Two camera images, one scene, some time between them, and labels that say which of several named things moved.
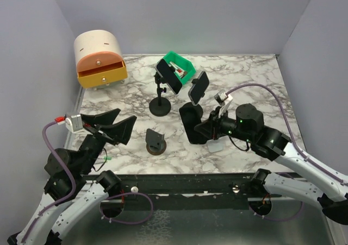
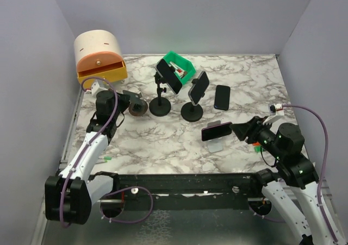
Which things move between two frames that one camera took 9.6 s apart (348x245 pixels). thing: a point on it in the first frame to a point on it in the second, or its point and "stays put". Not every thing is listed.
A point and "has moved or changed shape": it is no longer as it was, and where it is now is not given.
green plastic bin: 183,63 stays put
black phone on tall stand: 168,76 stays put
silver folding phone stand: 214,145 stays put
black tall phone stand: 160,106 stays put
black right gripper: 210,129 to 250,129
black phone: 191,115 has moved or changed shape
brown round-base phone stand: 155,143 to 137,106
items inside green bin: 178,70 stays put
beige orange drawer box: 98,58 stays put
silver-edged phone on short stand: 198,88 stays put
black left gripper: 121,131 to 125,100
